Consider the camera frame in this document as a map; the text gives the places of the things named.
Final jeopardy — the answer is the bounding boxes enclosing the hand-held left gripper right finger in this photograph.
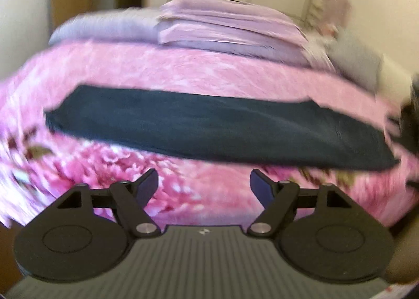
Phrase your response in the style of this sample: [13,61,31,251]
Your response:
[247,169,350,238]

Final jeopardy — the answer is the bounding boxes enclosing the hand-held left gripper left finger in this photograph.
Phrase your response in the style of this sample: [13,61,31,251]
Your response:
[56,168,162,238]

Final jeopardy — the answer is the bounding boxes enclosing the dark blue denim pants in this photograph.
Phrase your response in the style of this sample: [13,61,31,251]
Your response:
[44,84,399,171]

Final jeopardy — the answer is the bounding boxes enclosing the grey cloth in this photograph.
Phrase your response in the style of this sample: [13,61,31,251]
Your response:
[326,29,384,92]

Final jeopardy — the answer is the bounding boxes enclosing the pink floral blanket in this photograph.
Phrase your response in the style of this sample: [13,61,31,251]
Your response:
[0,40,419,231]

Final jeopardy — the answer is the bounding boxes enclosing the folded lilac quilt stack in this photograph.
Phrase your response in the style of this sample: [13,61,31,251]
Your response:
[156,0,335,72]

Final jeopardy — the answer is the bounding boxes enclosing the grey ribbed pillow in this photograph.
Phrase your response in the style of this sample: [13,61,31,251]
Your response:
[48,8,164,47]

